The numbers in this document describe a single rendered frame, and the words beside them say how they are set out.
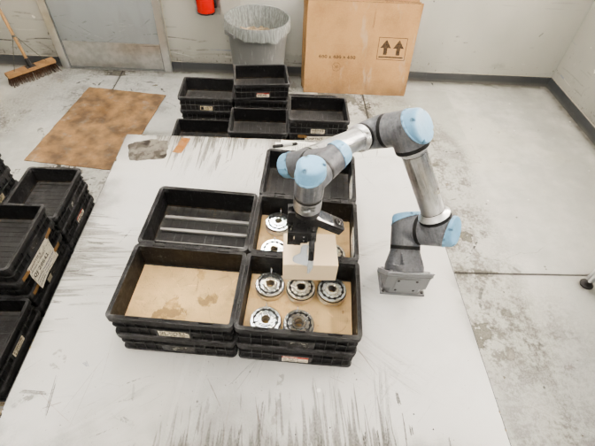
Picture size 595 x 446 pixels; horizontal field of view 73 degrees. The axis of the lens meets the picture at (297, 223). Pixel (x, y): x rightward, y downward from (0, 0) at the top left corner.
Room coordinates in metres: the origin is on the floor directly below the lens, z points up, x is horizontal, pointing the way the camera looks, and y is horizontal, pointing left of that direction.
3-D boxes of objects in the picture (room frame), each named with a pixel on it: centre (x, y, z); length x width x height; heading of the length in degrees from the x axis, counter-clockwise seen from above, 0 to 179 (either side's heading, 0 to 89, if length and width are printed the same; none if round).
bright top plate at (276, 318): (0.65, 0.08, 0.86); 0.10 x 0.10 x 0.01
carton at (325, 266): (0.75, -0.04, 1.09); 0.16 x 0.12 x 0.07; 94
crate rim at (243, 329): (0.72, -0.03, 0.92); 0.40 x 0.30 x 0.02; 89
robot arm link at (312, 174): (0.75, -0.02, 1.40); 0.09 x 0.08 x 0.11; 147
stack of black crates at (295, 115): (2.37, -0.08, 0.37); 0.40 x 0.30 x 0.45; 94
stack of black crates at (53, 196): (1.52, 1.41, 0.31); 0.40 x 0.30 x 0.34; 4
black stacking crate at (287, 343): (0.72, -0.03, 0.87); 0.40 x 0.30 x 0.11; 89
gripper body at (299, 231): (0.75, -0.02, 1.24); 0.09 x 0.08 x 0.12; 94
